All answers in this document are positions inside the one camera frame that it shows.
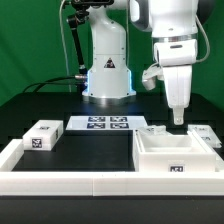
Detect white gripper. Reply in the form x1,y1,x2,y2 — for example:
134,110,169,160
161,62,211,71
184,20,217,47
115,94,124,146
154,39,197,125

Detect white cabinet door panel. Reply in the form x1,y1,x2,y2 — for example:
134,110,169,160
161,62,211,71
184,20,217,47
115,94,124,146
139,125,166,135
188,124,222,148

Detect white cabinet body box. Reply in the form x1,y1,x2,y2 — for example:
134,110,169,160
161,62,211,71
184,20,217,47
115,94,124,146
132,130,216,172

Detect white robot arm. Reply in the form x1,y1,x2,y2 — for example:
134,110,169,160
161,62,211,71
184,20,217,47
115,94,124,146
83,0,211,125

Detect white cabinet top block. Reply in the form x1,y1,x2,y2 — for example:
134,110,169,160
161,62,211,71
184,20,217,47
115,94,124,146
23,120,64,151

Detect white base tag plate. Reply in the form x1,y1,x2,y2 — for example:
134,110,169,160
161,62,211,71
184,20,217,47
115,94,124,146
66,116,147,130

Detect black cables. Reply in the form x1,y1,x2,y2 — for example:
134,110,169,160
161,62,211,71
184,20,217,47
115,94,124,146
21,75,88,94

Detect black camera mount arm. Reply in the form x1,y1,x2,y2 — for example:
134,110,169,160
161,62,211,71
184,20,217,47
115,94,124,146
67,0,114,80

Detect white obstacle wall fence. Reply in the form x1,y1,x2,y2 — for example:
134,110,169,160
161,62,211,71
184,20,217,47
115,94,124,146
0,139,224,196

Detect grey hanging cable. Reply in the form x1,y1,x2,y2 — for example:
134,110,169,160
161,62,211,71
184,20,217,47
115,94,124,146
58,0,73,94

